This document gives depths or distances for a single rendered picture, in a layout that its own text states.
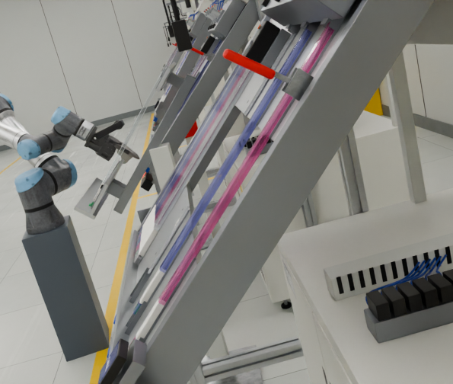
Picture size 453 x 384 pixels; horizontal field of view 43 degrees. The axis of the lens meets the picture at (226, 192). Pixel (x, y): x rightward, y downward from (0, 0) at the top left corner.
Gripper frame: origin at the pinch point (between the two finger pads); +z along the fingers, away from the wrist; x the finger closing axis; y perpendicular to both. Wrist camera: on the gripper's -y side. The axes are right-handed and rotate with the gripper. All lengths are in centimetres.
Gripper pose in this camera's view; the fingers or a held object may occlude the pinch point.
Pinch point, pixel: (137, 155)
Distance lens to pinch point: 230.7
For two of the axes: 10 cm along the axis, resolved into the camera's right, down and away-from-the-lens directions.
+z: 8.4, 5.0, 2.2
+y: -5.4, 8.3, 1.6
